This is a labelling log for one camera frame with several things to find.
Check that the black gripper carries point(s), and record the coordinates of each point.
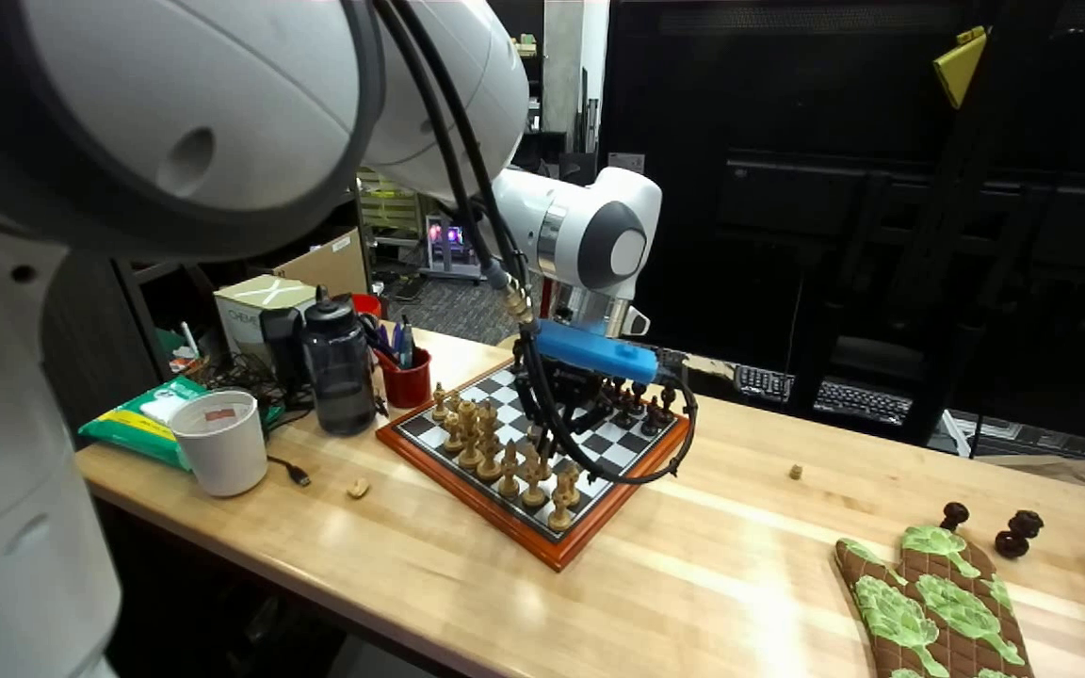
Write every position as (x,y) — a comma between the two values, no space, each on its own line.
(581,390)

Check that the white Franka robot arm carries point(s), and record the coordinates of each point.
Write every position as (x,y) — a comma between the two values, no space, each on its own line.
(16,379)

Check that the dark chess piece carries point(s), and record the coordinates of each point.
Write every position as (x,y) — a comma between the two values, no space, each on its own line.
(1028,526)
(645,410)
(665,399)
(1011,542)

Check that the wooden framed chessboard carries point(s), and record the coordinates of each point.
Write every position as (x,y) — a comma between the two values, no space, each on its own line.
(621,447)

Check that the tan wooden chess piece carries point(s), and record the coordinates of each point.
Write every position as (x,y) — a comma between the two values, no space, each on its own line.
(566,478)
(485,418)
(533,491)
(512,483)
(489,463)
(470,454)
(564,511)
(437,405)
(456,423)

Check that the red pen cup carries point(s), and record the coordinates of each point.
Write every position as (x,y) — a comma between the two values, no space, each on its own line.
(410,380)

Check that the purple lit device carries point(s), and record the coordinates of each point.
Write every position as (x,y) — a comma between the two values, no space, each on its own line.
(449,247)

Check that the pens bunch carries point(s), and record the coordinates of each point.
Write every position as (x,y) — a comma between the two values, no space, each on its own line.
(395,335)

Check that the black water bottle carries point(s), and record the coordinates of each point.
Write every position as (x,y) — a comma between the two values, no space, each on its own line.
(340,369)

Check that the small cork piece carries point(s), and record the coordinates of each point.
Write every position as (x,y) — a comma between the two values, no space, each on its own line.
(361,487)

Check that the black keyboard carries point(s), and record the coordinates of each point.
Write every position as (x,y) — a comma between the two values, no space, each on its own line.
(846,399)

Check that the black mug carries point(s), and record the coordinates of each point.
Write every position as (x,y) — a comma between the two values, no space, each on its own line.
(279,350)

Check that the white cardboard box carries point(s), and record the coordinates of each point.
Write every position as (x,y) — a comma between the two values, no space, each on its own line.
(255,315)

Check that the white paper cup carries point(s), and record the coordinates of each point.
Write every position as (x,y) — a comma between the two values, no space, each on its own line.
(223,447)

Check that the dark chess pawn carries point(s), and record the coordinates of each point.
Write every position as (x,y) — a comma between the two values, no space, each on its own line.
(954,512)

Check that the green brown oven mitt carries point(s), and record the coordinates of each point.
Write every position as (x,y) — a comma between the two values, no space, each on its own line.
(934,603)

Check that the green snack packet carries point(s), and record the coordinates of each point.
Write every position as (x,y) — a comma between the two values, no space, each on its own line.
(134,423)

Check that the yellow triangle bracket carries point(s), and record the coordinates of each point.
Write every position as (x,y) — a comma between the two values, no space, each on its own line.
(961,69)

